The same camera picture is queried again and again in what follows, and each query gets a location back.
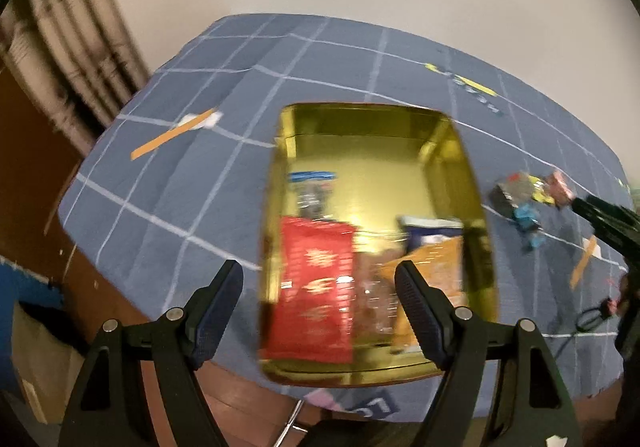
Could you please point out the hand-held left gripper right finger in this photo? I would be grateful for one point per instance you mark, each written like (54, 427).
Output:
(417, 312)

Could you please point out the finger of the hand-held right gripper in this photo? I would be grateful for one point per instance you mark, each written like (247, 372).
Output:
(612, 222)

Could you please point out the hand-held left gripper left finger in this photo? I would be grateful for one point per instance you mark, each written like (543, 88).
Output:
(220, 312)

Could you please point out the clear brown snack packet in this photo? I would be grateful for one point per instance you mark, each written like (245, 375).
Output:
(372, 287)

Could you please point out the orange snack packet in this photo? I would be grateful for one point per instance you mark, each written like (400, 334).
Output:
(440, 262)

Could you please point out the navy blue snack packet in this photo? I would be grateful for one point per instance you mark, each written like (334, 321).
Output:
(432, 232)

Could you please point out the red snack packet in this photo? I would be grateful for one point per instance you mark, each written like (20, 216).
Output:
(312, 292)

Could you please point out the clear snack with blue ends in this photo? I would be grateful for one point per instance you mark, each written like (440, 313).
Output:
(312, 194)

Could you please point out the gold and red tin box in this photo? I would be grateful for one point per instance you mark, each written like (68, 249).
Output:
(370, 162)

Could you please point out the short orange tape strip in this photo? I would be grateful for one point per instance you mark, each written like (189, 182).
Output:
(584, 261)

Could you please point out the pink snack packet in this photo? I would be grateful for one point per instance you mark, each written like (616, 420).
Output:
(560, 187)

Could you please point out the yellow snack packet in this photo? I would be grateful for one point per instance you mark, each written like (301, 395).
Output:
(542, 192)

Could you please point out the blue wrapped candy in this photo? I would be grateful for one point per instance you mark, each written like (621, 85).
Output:
(529, 222)

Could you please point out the blue checked table cloth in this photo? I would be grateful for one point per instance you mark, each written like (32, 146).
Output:
(200, 207)

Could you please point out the grey snack packet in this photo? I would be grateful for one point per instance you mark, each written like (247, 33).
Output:
(507, 194)

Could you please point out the metal chair leg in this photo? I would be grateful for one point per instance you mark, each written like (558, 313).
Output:
(292, 422)

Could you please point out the long orange tape strip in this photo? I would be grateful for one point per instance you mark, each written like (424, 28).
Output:
(170, 137)

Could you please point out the cardboard box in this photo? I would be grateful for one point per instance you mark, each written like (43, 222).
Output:
(45, 367)

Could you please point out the white paper label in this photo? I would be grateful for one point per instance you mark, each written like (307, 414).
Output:
(205, 120)

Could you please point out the blue foam panel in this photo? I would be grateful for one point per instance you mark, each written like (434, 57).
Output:
(22, 287)

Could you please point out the brown wooden door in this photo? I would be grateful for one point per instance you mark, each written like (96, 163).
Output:
(30, 167)

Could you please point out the beige patterned curtain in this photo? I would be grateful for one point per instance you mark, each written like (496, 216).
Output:
(65, 27)

